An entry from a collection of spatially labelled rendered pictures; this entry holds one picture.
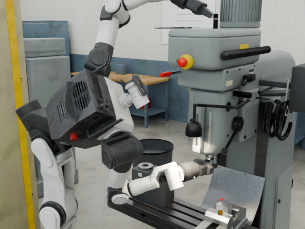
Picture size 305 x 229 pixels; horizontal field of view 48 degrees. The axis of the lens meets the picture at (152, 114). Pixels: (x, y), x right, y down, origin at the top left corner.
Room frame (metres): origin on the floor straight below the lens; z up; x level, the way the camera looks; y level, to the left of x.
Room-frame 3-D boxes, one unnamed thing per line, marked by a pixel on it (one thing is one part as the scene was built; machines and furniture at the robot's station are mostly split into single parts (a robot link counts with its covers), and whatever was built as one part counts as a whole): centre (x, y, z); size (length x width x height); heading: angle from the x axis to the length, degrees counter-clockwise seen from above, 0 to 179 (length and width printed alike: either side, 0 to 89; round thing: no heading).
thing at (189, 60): (1.40, -0.14, 1.76); 0.06 x 0.02 x 0.06; 51
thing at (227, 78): (1.62, -0.31, 1.68); 0.34 x 0.24 x 0.10; 141
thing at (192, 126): (1.41, -0.18, 1.48); 0.07 x 0.07 x 0.06
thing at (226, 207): (1.52, -0.35, 1.02); 0.06 x 0.05 x 0.06; 52
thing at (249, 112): (1.73, -0.40, 1.47); 0.24 x 0.19 x 0.26; 51
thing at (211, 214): (1.48, -0.32, 1.00); 0.12 x 0.06 x 0.04; 52
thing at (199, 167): (1.53, -0.21, 1.23); 0.13 x 0.12 x 0.10; 36
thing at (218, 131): (1.59, -0.28, 1.47); 0.21 x 0.19 x 0.32; 51
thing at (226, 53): (1.52, -0.42, 1.79); 0.45 x 0.04 x 0.04; 141
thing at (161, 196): (1.83, 0.00, 1.01); 0.22 x 0.12 x 0.20; 59
